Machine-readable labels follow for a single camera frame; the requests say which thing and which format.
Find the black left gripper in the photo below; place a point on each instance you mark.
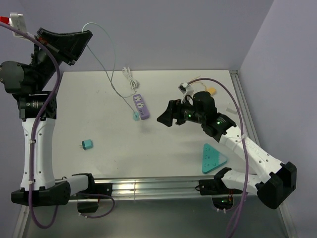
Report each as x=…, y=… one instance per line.
x=67, y=46

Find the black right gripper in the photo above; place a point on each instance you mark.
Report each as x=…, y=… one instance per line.
x=175, y=107

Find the teal charger adapter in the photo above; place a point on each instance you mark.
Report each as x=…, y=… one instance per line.
x=135, y=116

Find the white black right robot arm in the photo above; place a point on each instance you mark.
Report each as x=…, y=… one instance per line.
x=273, y=180

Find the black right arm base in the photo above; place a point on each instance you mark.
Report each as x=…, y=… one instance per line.
x=215, y=187

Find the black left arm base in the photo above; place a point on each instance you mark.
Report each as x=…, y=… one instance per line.
x=89, y=202

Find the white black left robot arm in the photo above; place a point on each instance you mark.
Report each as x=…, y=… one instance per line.
x=38, y=111

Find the small teal charger plug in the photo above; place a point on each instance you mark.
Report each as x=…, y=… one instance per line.
x=86, y=144

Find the purple power strip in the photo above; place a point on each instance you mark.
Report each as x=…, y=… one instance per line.
x=141, y=106

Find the teal triangular power strip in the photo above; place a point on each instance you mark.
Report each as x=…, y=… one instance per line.
x=212, y=159

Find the small white block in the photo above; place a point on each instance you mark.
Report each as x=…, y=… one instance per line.
x=231, y=108

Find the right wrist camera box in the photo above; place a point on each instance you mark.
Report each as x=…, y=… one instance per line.
x=186, y=89

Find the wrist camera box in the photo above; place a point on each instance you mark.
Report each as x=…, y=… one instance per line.
x=15, y=20
x=186, y=89

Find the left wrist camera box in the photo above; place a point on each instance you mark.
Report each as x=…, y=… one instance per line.
x=15, y=20

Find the aluminium front rail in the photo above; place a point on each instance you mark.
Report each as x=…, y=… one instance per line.
x=123, y=189

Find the aluminium rail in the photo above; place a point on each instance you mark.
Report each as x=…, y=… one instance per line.
x=123, y=189
x=244, y=109

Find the aluminium right rail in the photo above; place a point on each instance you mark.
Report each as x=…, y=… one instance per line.
x=244, y=109

